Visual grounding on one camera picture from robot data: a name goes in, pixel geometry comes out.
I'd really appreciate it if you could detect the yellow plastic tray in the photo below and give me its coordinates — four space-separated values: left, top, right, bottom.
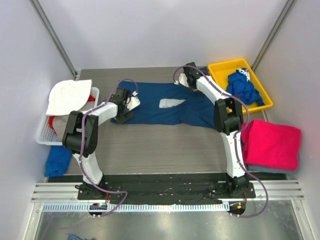
207 58 274 113

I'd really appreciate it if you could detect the red t shirt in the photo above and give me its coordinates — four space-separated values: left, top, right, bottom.
48 94 96 129

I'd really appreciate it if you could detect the dark blue mickey t shirt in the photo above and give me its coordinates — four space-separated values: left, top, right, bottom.
124 82 216 129

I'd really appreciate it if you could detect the slotted cable duct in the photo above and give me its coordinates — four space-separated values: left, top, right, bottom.
42 201 230 213

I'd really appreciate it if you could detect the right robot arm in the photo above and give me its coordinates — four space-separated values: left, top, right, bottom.
179 63 249 198

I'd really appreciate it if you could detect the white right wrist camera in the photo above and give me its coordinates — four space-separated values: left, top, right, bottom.
173 73 189 88

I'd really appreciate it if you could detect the blue folded t shirt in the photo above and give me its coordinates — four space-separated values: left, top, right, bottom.
44 145 72 178

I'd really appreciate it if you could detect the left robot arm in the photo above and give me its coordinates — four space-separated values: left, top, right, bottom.
62 87 140 200

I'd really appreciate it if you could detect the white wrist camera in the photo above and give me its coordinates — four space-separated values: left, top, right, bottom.
173 73 189 88
126 91 141 111

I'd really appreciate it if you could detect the checkered cloth bottom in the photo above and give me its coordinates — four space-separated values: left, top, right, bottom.
67 234 89 240

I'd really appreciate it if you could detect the grey folded t shirt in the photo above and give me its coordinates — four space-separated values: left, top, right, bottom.
243 153 301 174

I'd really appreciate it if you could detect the aluminium frame post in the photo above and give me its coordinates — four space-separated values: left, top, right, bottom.
29 0 78 80
251 0 297 71

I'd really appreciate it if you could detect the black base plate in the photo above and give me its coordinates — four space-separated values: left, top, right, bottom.
75 173 256 205

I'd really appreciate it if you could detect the white t shirt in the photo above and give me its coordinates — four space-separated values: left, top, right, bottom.
45 79 92 116

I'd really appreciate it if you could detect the aluminium frame post right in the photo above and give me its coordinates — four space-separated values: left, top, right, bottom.
251 0 297 71

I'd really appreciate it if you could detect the pink folded t shirt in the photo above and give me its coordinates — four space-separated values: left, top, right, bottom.
241 120 302 171

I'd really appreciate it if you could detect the white plastic laundry basket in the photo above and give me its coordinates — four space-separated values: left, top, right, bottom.
35 87 100 146

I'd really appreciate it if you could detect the aluminium frame post left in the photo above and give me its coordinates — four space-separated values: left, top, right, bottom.
29 0 78 80

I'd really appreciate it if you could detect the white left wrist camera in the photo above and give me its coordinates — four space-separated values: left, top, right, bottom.
126 91 141 111

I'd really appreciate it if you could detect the royal blue t shirt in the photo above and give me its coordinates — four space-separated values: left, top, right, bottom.
226 67 265 107

